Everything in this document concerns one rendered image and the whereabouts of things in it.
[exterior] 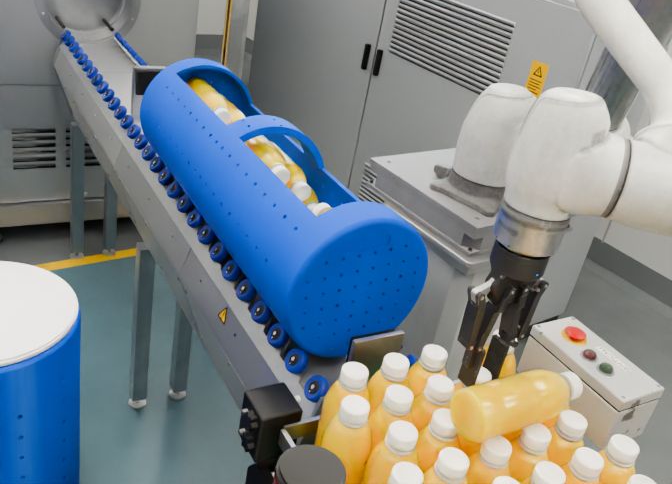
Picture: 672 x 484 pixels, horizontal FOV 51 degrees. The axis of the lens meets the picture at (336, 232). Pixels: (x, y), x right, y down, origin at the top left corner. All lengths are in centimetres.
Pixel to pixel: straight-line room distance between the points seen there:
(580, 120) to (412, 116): 235
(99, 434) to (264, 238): 137
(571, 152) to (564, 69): 180
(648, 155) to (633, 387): 43
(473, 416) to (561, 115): 39
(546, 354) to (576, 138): 48
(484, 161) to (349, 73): 195
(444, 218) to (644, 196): 82
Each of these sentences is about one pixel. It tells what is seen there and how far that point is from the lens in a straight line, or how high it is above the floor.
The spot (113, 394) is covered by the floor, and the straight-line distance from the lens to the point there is 259.
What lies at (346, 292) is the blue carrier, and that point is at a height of 110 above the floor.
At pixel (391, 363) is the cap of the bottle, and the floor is 110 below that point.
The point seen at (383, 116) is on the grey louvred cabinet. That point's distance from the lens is 334.
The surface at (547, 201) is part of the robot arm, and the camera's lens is 90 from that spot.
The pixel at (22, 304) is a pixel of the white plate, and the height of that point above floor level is 104.
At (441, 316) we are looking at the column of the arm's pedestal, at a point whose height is 82.
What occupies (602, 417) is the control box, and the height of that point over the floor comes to 105.
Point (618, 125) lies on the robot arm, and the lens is 161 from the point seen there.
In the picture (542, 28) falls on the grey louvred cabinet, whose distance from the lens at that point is 274.
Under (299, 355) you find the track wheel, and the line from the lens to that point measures 123.
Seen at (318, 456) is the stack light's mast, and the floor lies 126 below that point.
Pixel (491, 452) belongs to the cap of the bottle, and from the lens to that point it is 97.
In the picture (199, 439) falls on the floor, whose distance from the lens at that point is 244.
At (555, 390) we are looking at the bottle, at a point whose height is 116.
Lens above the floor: 173
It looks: 27 degrees down
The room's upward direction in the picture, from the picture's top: 11 degrees clockwise
